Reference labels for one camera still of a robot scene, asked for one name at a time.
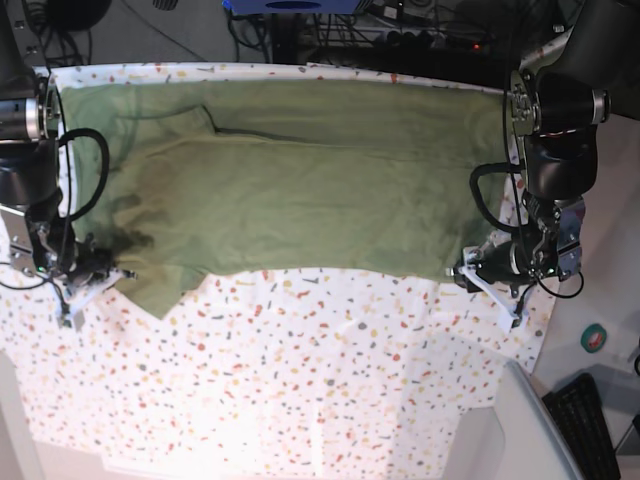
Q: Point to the black keyboard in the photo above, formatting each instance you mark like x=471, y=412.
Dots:
x=576, y=410

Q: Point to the blue box at top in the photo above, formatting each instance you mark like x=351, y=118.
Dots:
x=249, y=7

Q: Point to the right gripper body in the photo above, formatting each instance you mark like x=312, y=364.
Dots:
x=43, y=243

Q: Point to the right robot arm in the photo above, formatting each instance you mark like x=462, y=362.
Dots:
x=30, y=141

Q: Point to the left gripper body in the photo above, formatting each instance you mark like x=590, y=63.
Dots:
x=548, y=245

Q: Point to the terrazzo pattern white tablecloth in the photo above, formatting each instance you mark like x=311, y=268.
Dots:
x=308, y=372

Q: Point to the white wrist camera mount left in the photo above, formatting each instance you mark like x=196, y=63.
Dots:
x=495, y=295

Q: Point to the grey plastic bin right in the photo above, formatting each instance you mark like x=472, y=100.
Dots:
x=533, y=445

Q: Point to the green tape roll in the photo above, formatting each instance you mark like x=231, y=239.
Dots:
x=593, y=338

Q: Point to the green t-shirt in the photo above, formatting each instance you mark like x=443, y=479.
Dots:
x=227, y=177

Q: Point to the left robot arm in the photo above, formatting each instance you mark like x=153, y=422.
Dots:
x=552, y=114

